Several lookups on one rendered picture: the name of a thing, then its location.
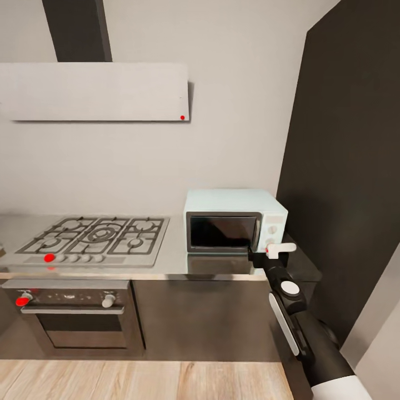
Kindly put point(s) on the range hood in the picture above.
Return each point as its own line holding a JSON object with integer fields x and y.
{"x": 85, "y": 83}

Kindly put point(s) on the microwave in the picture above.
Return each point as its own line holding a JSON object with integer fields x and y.
{"x": 230, "y": 220}

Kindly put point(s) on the oven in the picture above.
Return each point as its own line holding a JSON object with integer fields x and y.
{"x": 80, "y": 317}

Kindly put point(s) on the fridge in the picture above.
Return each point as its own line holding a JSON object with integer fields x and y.
{"x": 340, "y": 183}

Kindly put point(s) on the burner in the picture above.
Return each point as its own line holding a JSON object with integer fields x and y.
{"x": 98, "y": 241}

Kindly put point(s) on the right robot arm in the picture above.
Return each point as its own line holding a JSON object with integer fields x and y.
{"x": 311, "y": 340}

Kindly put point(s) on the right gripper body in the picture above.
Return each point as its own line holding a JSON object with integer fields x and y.
{"x": 261, "y": 260}

